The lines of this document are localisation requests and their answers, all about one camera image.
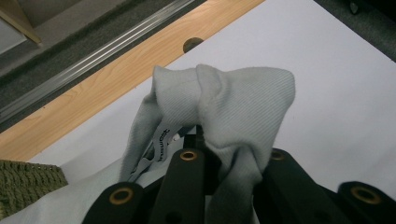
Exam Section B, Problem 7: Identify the light grey garment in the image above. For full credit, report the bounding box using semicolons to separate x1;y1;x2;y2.
0;63;296;224

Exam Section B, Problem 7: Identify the metal floor rail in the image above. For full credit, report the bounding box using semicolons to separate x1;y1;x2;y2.
0;0;196;125

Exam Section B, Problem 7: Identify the wooden furniture leg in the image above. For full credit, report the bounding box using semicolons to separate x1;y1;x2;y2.
0;0;43;45

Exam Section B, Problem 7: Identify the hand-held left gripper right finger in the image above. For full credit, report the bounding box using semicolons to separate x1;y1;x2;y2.
252;147;353;224

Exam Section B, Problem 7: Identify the green knitted cloth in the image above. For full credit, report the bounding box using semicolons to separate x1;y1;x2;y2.
0;159;69;220

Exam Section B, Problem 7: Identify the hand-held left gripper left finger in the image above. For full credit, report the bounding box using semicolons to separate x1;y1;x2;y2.
148;124;207;224

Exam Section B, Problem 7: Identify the white table mat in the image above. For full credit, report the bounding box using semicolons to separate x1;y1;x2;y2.
29;0;396;201

